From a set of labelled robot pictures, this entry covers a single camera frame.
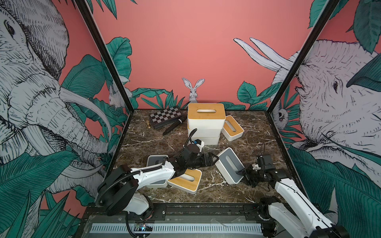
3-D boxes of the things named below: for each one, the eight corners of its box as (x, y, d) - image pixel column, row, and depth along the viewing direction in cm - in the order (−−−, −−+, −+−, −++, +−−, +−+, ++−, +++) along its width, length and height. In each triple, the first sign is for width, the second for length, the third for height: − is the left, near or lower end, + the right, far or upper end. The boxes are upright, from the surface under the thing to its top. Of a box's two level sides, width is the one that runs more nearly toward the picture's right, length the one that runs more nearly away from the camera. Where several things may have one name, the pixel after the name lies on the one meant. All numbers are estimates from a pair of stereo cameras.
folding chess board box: (154, 128, 110) (153, 125, 107) (148, 118, 116) (148, 115, 114) (183, 116, 118) (183, 113, 115) (177, 107, 124) (176, 104, 122)
